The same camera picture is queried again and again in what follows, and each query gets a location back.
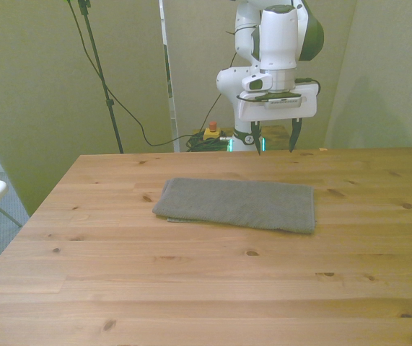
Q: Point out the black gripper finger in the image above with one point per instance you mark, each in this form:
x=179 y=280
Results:
x=256 y=137
x=295 y=135

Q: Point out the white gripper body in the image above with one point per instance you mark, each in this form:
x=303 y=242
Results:
x=281 y=112

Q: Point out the grey towel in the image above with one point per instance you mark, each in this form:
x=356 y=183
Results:
x=234 y=202

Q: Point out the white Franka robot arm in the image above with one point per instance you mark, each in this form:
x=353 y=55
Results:
x=278 y=36

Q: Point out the yellow emergency stop box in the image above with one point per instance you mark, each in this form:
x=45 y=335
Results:
x=213 y=133

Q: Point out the white vertical panel strip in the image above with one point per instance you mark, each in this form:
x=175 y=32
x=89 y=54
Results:
x=171 y=108

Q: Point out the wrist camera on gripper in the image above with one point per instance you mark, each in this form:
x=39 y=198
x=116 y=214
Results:
x=285 y=102

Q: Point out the black tripod camera stand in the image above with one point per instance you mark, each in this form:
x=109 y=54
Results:
x=99 y=66

